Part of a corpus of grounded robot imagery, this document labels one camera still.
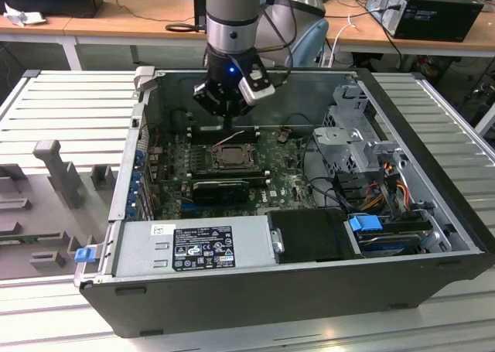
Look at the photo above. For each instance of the blue expansion slot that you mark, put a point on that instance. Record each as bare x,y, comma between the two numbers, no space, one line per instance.
193,206

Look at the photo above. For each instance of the square CPU chip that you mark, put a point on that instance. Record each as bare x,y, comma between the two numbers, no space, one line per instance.
234,155

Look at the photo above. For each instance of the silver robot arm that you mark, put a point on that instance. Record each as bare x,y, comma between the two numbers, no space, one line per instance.
232,4

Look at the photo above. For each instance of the black plastic shroud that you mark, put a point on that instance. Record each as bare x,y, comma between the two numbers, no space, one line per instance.
309,232

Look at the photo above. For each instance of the wooden desk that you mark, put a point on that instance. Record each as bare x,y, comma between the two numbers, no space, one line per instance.
147,23
359,35

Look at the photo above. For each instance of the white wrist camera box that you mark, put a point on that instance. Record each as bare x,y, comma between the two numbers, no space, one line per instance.
257,93

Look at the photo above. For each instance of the small black upright box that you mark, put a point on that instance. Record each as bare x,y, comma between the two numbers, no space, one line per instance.
200,7

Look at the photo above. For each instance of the black open PC case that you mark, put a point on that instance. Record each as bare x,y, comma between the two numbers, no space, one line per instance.
232,301

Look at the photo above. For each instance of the crumpled white paper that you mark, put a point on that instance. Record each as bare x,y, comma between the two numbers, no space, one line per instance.
23,16

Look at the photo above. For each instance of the blue case latch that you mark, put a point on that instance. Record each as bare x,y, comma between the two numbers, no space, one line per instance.
85,254

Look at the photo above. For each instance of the black RAM stick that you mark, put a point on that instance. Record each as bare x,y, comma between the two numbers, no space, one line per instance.
263,178

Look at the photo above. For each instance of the blue card clip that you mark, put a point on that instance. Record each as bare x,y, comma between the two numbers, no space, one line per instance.
140,156
132,207
135,182

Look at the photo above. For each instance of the black computer tower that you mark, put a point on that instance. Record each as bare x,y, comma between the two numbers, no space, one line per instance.
437,15

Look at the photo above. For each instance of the grey power supply unit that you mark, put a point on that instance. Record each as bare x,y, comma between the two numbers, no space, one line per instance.
135,251

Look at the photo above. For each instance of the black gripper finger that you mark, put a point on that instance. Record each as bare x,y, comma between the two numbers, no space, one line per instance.
240,108
203,94

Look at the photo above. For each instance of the hard disk drive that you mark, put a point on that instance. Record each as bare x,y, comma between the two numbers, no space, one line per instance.
386,245

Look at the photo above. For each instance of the grey parts rack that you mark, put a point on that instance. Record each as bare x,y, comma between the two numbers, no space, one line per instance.
50,197

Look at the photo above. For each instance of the CPU socket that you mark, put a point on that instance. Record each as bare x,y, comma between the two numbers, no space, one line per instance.
212,151

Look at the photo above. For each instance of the green motherboard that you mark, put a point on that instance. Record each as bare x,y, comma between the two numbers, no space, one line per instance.
278,166

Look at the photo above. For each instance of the green RAM stick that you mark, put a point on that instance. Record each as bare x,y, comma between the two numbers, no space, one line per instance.
23,239

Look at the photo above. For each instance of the blue disk carrier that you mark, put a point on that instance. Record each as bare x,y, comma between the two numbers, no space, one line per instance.
363,228

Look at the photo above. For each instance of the black plastic bay bracket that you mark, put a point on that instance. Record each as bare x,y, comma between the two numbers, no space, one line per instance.
348,185

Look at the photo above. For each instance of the silver metal drive cage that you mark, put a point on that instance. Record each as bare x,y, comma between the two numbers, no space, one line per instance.
336,139

